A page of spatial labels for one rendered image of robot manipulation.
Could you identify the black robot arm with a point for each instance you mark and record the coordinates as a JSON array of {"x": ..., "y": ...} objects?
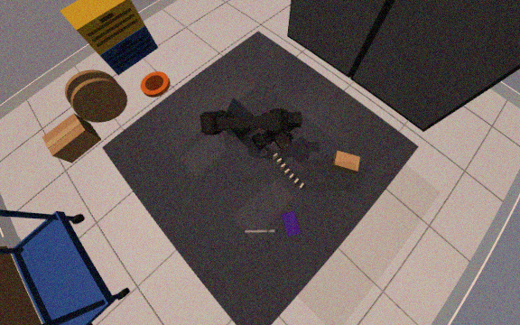
[{"x": 214, "y": 122}]

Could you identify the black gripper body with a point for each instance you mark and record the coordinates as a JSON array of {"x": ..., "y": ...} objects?
[{"x": 261, "y": 141}]

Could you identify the orange rectangular block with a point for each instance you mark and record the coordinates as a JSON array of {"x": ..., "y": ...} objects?
[{"x": 345, "y": 162}]

